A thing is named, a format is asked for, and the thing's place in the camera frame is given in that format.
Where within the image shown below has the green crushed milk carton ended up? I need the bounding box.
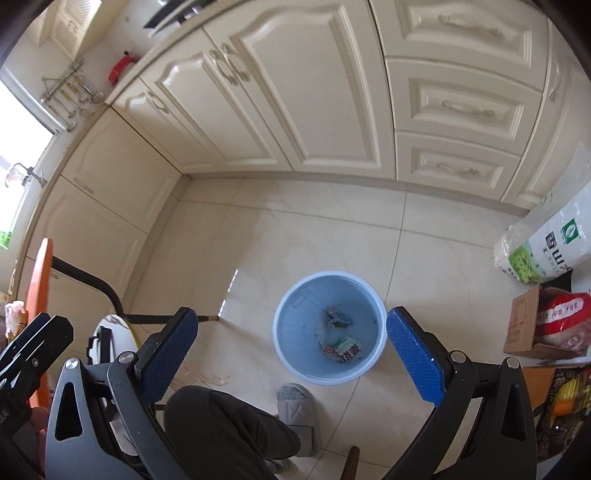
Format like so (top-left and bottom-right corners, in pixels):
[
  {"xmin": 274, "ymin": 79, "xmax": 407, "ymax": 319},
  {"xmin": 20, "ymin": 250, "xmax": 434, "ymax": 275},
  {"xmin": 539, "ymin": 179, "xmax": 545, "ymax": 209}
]
[{"xmin": 322, "ymin": 336, "xmax": 363, "ymax": 363}]

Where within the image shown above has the blue plastic trash bin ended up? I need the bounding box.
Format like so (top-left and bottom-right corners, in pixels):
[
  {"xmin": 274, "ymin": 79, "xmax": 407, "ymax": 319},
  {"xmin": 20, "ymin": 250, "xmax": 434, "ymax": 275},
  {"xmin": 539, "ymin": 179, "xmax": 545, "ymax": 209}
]
[{"xmin": 273, "ymin": 271, "xmax": 387, "ymax": 386}]

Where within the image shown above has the kitchen faucet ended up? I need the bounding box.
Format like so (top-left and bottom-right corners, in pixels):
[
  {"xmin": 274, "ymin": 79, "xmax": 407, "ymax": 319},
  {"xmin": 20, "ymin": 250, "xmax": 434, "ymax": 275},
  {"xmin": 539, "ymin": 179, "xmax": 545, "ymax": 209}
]
[{"xmin": 4, "ymin": 163, "xmax": 48, "ymax": 188}]

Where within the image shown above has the orange round table mat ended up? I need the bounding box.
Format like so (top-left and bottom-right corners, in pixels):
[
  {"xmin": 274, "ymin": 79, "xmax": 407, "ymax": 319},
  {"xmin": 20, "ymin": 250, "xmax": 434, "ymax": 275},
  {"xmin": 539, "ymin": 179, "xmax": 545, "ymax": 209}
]
[{"xmin": 25, "ymin": 238, "xmax": 53, "ymax": 408}]

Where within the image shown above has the white stool under table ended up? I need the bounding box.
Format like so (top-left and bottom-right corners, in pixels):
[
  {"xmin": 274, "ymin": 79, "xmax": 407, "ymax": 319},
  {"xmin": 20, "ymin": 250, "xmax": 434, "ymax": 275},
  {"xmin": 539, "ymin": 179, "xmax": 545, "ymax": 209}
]
[{"xmin": 86, "ymin": 314, "xmax": 139, "ymax": 365}]

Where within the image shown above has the dark printed box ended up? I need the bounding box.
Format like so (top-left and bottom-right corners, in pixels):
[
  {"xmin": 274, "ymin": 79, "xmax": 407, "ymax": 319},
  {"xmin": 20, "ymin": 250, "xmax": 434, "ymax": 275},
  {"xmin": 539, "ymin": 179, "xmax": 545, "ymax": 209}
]
[{"xmin": 523, "ymin": 364, "xmax": 590, "ymax": 462}]

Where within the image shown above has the cardboard box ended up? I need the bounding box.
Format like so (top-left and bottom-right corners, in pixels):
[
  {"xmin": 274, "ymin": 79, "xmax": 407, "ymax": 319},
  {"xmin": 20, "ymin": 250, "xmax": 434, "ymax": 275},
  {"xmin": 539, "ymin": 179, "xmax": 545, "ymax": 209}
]
[{"xmin": 504, "ymin": 285, "xmax": 590, "ymax": 361}]

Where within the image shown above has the dark trouser leg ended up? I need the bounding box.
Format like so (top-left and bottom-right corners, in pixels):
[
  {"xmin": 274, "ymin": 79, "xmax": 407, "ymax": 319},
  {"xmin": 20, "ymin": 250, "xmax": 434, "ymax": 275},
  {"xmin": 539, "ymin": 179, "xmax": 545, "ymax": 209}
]
[{"xmin": 164, "ymin": 386, "xmax": 301, "ymax": 480}]

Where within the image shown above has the red white food bag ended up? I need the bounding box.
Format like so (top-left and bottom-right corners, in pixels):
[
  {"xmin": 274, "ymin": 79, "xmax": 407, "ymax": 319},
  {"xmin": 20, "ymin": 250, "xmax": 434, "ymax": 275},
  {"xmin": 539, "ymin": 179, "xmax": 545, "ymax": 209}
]
[{"xmin": 534, "ymin": 293, "xmax": 591, "ymax": 352}]

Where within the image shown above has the grey slipper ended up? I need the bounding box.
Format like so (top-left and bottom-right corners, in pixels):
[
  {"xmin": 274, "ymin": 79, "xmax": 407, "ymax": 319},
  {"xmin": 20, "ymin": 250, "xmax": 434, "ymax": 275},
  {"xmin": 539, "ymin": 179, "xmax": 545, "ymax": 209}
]
[{"xmin": 276, "ymin": 383, "xmax": 322, "ymax": 457}]

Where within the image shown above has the white green rice sack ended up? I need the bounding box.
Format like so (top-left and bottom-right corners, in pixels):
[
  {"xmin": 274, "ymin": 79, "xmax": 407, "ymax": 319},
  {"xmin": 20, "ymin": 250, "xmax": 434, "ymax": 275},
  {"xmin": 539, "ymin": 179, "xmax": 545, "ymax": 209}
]
[{"xmin": 494, "ymin": 182, "xmax": 590, "ymax": 284}]

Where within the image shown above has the red white bowl stack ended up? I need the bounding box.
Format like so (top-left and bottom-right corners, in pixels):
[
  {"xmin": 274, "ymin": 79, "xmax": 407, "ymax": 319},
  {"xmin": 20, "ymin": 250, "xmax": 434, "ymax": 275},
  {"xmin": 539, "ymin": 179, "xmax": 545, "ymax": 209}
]
[{"xmin": 108, "ymin": 51, "xmax": 137, "ymax": 86}]

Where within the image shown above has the black gas stove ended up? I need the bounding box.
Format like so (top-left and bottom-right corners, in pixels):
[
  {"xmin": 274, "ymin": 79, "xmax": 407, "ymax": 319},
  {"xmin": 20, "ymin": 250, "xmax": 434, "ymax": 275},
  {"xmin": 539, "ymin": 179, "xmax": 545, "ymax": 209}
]
[{"xmin": 142, "ymin": 0, "xmax": 215, "ymax": 29}]

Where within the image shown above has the black table leg frame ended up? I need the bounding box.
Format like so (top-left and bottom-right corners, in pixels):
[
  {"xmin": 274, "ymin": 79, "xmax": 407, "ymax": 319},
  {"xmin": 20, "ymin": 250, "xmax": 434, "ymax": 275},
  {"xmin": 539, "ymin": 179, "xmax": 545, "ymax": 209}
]
[{"xmin": 50, "ymin": 255, "xmax": 221, "ymax": 326}]

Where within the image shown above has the hanging utensil rail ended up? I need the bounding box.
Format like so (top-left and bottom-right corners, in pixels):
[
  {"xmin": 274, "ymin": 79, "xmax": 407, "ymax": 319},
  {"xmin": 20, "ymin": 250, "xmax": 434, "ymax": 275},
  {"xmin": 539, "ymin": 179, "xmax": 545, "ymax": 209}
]
[{"xmin": 40, "ymin": 57, "xmax": 106, "ymax": 133}]

